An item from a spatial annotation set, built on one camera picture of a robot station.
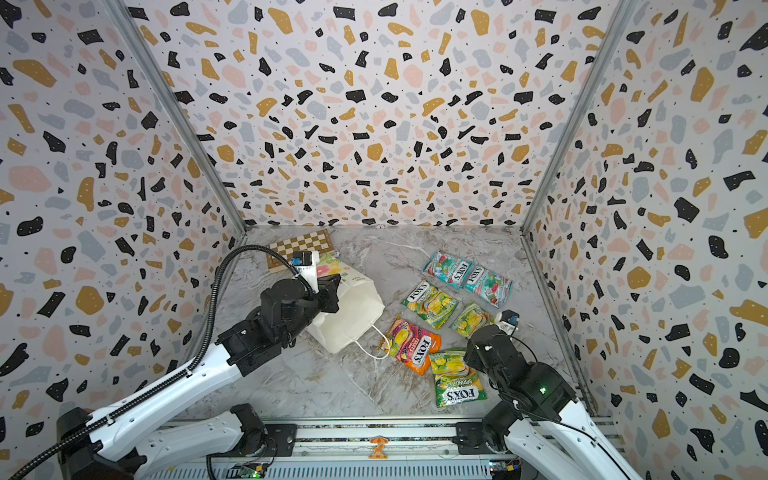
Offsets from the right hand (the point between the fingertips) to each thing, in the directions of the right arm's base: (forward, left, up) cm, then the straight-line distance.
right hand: (469, 341), depth 73 cm
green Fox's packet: (-5, +2, -15) cm, 16 cm away
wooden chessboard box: (+45, +49, -15) cm, 68 cm away
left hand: (+11, +31, +13) cm, 35 cm away
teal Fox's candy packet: (+32, -2, -15) cm, 35 cm away
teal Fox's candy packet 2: (+26, -13, -15) cm, 33 cm away
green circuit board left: (-26, +52, -17) cm, 60 cm away
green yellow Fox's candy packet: (+19, +7, -16) cm, 25 cm away
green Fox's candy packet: (+13, -4, -14) cm, 20 cm away
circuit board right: (-24, -9, -18) cm, 32 cm away
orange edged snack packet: (+5, +14, -15) cm, 21 cm away
